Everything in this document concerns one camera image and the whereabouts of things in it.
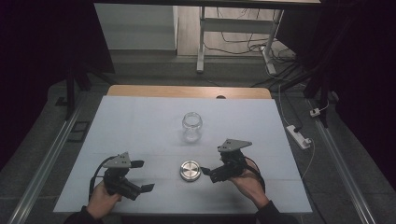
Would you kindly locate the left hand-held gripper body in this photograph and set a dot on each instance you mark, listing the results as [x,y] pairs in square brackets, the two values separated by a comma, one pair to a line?
[116,177]

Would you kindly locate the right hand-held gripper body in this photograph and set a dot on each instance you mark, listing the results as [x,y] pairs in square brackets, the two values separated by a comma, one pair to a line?
[233,160]

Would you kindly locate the round silver metal lid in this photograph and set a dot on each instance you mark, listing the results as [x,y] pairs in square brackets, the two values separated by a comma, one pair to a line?
[190,170]

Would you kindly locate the clear glass jar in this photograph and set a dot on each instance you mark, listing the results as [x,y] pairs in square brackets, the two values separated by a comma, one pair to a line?
[192,127]

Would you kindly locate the person's left hand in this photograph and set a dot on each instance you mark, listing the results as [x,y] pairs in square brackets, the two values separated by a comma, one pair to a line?
[101,200]

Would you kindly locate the person's right hand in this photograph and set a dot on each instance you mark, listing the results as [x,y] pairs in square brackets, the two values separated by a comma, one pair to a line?
[250,186]

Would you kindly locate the white table cover sheet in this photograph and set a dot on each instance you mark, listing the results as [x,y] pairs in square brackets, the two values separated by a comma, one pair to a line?
[140,130]

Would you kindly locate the white power strip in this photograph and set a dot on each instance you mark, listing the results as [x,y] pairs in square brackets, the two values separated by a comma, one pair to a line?
[298,136]

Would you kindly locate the wooden table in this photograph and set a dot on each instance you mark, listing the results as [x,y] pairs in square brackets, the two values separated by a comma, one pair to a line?
[174,91]

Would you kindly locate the small white plug adapter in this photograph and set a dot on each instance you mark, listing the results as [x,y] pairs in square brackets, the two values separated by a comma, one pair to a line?
[315,112]

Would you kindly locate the black metal stand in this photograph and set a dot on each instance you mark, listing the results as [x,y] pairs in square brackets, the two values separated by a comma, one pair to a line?
[320,90]
[70,90]

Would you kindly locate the dark curtain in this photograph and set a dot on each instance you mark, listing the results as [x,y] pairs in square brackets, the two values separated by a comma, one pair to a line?
[37,62]
[358,77]

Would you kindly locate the metal floor rail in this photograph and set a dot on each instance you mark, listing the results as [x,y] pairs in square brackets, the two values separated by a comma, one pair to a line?
[342,168]
[46,161]

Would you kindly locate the white metal desk frame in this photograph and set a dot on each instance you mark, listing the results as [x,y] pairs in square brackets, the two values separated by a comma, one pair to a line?
[236,25]

